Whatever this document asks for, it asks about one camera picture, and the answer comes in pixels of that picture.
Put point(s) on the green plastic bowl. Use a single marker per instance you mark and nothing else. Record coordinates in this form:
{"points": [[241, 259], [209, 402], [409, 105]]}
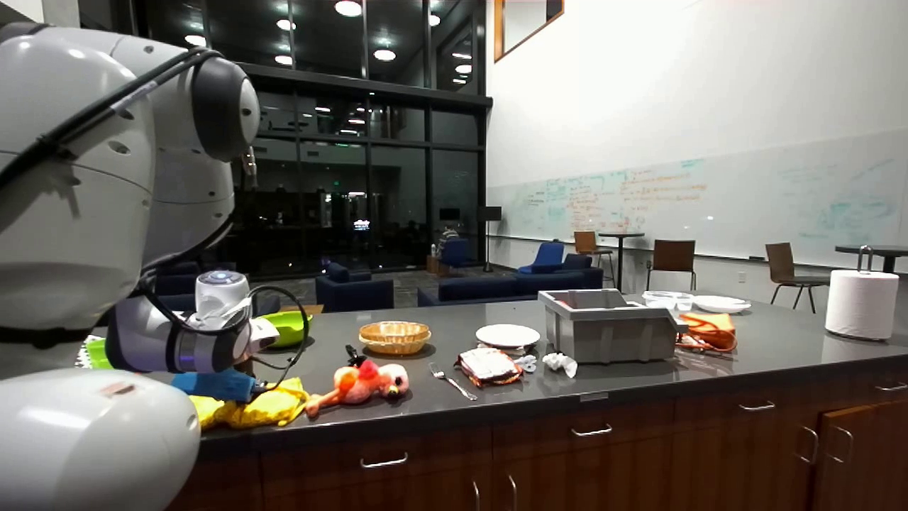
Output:
{"points": [[287, 327]]}

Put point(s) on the tall dark table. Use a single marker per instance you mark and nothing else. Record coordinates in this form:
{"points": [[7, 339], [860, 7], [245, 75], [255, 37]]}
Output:
{"points": [[620, 234]]}

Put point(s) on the wrapped sandwich packet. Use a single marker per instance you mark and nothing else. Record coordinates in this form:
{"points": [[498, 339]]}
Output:
{"points": [[489, 364]]}

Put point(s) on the wooden counter cabinet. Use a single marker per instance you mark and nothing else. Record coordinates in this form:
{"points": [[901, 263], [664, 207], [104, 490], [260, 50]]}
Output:
{"points": [[661, 454]]}

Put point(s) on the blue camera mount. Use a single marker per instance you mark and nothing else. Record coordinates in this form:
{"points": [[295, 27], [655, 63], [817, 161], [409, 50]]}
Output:
{"points": [[216, 386]]}

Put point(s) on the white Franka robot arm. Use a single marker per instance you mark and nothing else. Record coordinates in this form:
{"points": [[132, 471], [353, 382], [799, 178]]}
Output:
{"points": [[85, 189]]}

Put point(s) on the wooden chair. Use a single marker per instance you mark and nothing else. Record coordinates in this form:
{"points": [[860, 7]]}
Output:
{"points": [[585, 243]]}

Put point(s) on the seated person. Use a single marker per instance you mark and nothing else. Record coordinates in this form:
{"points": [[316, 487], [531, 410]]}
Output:
{"points": [[454, 247]]}

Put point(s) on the long navy sofa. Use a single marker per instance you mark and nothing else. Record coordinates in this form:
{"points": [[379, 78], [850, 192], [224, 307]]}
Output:
{"points": [[501, 288]]}

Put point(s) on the white paper towel roll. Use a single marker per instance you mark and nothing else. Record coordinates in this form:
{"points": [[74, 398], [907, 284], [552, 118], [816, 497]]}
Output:
{"points": [[860, 303]]}

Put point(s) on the white plate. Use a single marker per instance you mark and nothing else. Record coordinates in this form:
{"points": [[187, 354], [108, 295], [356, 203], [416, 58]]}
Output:
{"points": [[721, 303], [505, 335]]}

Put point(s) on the woven wicker basket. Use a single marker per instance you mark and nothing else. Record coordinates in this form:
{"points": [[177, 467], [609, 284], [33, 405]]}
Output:
{"points": [[392, 339]]}

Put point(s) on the wall whiteboard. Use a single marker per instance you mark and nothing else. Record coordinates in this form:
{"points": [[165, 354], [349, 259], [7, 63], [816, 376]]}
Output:
{"points": [[718, 203]]}

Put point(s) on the round ceiling light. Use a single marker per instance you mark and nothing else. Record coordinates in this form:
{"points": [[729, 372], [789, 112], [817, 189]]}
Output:
{"points": [[284, 61], [284, 23], [346, 7], [384, 56]]}

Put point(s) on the orange pink flamingo plush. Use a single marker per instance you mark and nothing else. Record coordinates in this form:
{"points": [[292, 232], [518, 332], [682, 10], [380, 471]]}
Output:
{"points": [[363, 386]]}

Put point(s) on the blue lounge chair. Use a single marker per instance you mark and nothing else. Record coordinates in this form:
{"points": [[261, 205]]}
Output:
{"points": [[543, 257]]}

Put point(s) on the yellow knitted cloth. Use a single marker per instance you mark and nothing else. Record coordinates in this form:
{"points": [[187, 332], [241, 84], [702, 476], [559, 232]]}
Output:
{"points": [[274, 406]]}

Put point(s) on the clear plastic container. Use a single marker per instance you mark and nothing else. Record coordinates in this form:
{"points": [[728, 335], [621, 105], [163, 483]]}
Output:
{"points": [[668, 300]]}

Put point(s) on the brown chair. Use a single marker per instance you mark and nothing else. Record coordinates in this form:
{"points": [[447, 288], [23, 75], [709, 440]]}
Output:
{"points": [[672, 253], [782, 259]]}

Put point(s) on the small white object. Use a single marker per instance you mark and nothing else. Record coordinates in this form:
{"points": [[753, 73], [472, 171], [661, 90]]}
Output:
{"points": [[558, 362]]}

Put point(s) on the metal spoon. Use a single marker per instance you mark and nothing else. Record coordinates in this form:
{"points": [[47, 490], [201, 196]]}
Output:
{"points": [[454, 383]]}

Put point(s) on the wood framed window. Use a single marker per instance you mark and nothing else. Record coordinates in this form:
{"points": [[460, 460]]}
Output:
{"points": [[525, 19]]}

